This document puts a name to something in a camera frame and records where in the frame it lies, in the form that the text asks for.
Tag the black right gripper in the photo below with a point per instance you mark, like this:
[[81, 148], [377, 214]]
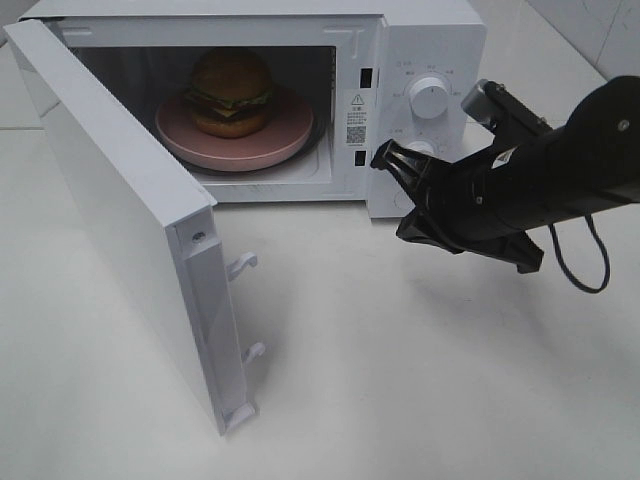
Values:
[[452, 210]]

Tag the round white door button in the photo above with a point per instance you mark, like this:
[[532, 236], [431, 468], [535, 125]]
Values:
[[403, 203]]

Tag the pink plate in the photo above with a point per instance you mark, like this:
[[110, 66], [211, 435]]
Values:
[[177, 130]]

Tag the burger with lettuce and cheese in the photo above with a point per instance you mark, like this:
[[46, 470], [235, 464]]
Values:
[[230, 92]]

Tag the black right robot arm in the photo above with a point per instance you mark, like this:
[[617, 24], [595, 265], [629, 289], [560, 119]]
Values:
[[531, 175]]

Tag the lower white timer knob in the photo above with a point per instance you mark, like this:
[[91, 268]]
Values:
[[422, 146]]

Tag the upper white power knob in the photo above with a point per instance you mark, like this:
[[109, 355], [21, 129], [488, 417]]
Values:
[[428, 97]]

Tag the warning label with QR code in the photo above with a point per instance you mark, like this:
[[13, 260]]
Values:
[[357, 103]]

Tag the glass microwave turntable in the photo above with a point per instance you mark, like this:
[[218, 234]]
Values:
[[315, 135]]

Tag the white microwave oven body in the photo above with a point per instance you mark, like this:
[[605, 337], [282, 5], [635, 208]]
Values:
[[142, 53]]

